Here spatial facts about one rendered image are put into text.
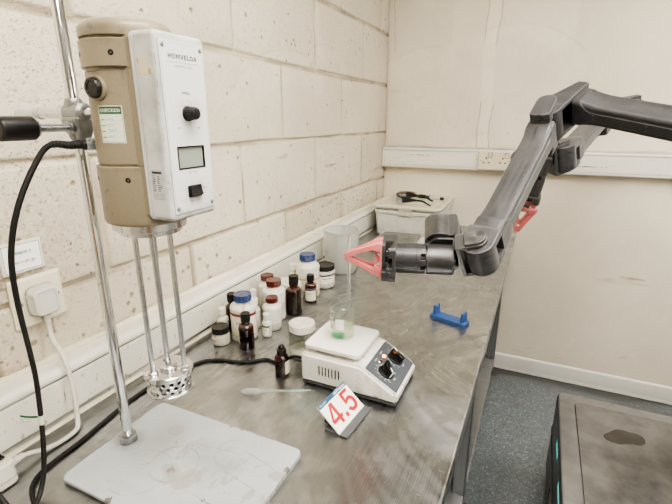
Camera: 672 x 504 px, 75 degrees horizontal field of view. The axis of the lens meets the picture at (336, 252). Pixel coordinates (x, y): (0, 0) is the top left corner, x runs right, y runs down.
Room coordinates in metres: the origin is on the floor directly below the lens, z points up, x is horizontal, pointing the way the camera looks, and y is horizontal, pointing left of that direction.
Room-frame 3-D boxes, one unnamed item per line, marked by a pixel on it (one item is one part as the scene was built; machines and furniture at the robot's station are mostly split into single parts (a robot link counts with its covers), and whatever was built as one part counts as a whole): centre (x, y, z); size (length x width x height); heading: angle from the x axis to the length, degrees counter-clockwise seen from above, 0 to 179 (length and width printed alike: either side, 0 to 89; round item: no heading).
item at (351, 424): (0.67, -0.02, 0.77); 0.09 x 0.06 x 0.04; 149
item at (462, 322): (1.06, -0.30, 0.77); 0.10 x 0.03 x 0.04; 46
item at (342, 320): (0.82, -0.01, 0.87); 0.06 x 0.05 x 0.08; 14
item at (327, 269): (1.32, 0.04, 0.79); 0.07 x 0.07 x 0.07
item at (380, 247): (0.81, -0.06, 1.01); 0.09 x 0.07 x 0.07; 81
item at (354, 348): (0.81, -0.01, 0.83); 0.12 x 0.12 x 0.01; 65
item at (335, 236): (1.49, -0.02, 0.82); 0.18 x 0.13 x 0.15; 170
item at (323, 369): (0.80, -0.04, 0.79); 0.22 x 0.13 x 0.08; 65
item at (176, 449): (0.55, 0.23, 0.76); 0.30 x 0.20 x 0.01; 65
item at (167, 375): (0.55, 0.24, 1.02); 0.07 x 0.07 x 0.25
